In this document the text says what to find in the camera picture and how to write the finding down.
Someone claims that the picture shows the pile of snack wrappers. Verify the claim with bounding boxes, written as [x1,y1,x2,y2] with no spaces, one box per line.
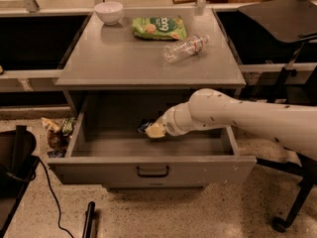
[42,117,75,158]

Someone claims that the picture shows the green snack chip bag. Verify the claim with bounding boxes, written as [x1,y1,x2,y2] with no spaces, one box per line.
[132,16,187,41]

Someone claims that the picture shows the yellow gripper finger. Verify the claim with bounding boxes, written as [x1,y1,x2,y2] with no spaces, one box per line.
[146,122,165,139]

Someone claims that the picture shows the clear plastic water bottle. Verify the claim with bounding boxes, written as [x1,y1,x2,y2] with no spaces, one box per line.
[162,34,210,63]

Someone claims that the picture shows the dark blue rxbar wrapper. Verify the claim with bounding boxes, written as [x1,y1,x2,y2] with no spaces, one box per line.
[137,119,156,134]

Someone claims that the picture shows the black power cable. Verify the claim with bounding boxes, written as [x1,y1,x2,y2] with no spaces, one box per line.
[0,156,76,238]

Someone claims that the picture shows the grey metal drawer cabinet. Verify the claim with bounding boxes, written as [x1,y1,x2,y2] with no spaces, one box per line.
[53,6,248,190]

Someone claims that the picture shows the black upright handle bar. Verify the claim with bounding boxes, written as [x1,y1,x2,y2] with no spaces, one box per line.
[82,201,96,238]

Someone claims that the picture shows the black drawer handle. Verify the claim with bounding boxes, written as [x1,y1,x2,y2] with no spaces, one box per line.
[136,166,169,179]

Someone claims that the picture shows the black office chair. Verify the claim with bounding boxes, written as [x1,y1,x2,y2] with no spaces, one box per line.
[238,0,317,232]

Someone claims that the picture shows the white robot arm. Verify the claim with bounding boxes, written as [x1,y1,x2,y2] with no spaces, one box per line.
[145,88,317,160]

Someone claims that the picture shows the open grey top drawer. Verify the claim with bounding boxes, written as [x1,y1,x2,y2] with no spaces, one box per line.
[48,91,256,189]

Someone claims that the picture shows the wooden stick on counter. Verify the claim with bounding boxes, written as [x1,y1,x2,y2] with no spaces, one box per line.
[172,0,196,4]

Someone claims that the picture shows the white ceramic bowl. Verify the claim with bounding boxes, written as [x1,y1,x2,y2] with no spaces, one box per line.
[94,1,123,25]

